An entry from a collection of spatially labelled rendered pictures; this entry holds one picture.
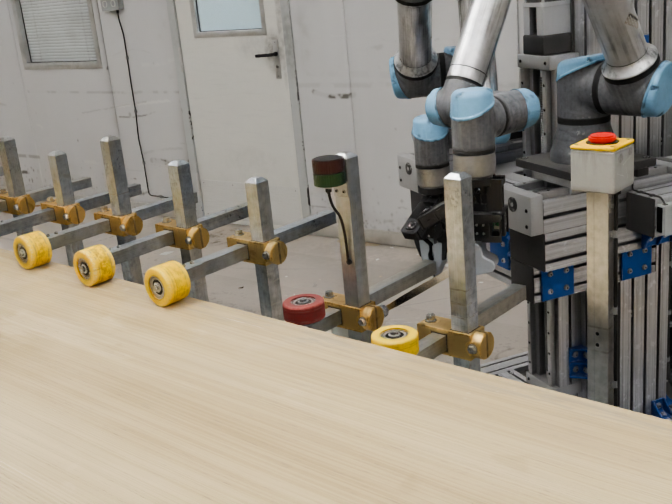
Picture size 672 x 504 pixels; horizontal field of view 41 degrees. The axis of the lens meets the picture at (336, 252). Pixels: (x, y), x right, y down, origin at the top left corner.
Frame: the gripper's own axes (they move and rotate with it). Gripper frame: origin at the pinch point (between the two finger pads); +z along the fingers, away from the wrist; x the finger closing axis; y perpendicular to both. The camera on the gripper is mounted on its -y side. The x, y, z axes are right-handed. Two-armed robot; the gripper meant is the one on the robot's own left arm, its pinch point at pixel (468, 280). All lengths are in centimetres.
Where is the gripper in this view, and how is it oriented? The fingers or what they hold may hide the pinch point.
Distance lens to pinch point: 167.6
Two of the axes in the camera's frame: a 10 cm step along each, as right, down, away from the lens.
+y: 9.3, 0.3, -3.7
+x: 3.6, -3.1, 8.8
